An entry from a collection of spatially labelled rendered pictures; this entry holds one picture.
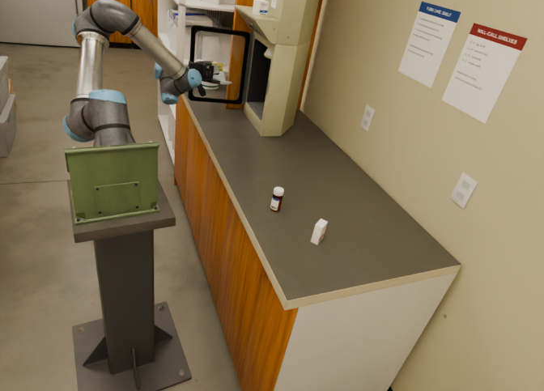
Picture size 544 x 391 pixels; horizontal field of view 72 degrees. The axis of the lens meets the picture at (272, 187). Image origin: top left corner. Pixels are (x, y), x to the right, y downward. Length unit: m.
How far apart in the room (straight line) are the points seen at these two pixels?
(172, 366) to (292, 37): 1.66
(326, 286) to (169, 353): 1.12
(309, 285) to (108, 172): 0.71
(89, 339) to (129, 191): 1.08
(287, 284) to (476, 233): 0.71
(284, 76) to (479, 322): 1.32
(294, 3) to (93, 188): 1.15
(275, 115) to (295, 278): 1.01
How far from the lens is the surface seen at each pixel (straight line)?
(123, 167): 1.27
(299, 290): 1.17
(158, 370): 2.07
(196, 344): 2.16
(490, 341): 1.60
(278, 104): 1.96
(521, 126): 1.40
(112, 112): 1.36
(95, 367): 2.12
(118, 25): 1.64
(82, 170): 1.26
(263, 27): 1.81
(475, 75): 1.51
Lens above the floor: 1.79
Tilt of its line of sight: 32 degrees down
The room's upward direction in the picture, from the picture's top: 11 degrees clockwise
